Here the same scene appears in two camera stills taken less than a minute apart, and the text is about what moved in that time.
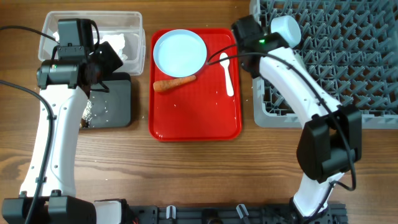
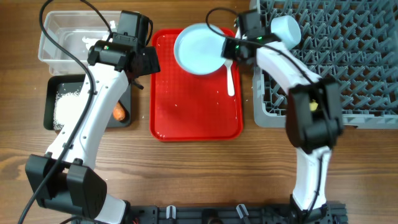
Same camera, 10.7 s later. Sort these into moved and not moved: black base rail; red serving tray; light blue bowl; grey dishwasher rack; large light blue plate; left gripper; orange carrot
Moved: left gripper; orange carrot; large light blue plate
Not moved: black base rail; light blue bowl; grey dishwasher rack; red serving tray
